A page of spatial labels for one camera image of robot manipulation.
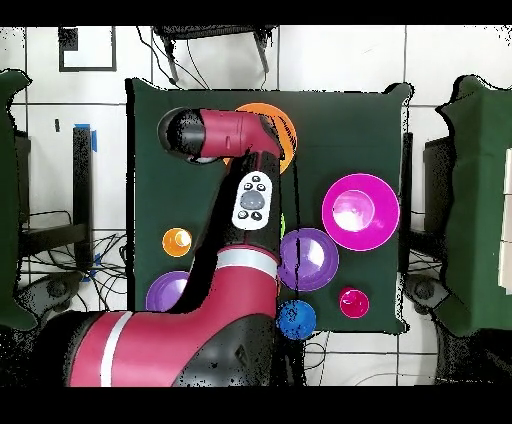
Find tangle of cables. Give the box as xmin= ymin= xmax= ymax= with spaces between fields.
xmin=23 ymin=209 xmax=129 ymax=313

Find orange plastic cup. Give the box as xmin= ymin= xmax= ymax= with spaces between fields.
xmin=161 ymin=227 xmax=193 ymax=258

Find dark green table cloth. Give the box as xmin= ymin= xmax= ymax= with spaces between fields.
xmin=124 ymin=76 xmax=414 ymax=336

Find black office chair base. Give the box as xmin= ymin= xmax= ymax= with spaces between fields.
xmin=17 ymin=271 xmax=85 ymax=313
xmin=403 ymin=273 xmax=451 ymax=315

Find black metal stand legs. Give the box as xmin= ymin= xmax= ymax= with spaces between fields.
xmin=153 ymin=25 xmax=279 ymax=85

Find green cloth covered table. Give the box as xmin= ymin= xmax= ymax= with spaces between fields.
xmin=0 ymin=69 xmax=37 ymax=331
xmin=435 ymin=75 xmax=512 ymax=337

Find red plastic cup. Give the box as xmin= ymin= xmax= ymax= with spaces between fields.
xmin=338 ymin=286 xmax=371 ymax=320

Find large orange plastic bowl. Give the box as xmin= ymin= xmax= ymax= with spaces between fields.
xmin=223 ymin=102 xmax=299 ymax=175

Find small blue plastic bowl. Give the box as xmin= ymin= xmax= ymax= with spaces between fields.
xmin=275 ymin=299 xmax=318 ymax=341

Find purple plastic bowl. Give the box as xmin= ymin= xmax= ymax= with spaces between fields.
xmin=277 ymin=227 xmax=340 ymax=292
xmin=145 ymin=270 xmax=191 ymax=313

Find large pink plastic bowl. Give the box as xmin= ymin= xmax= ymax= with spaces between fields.
xmin=321 ymin=172 xmax=401 ymax=252

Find black metal floor stand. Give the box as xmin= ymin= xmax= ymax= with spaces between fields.
xmin=19 ymin=125 xmax=94 ymax=273
xmin=423 ymin=137 xmax=455 ymax=237

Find blue tape strip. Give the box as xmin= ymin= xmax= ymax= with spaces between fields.
xmin=73 ymin=123 xmax=98 ymax=153
xmin=81 ymin=252 xmax=102 ymax=283

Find black square frame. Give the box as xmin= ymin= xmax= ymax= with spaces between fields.
xmin=58 ymin=25 xmax=118 ymax=73

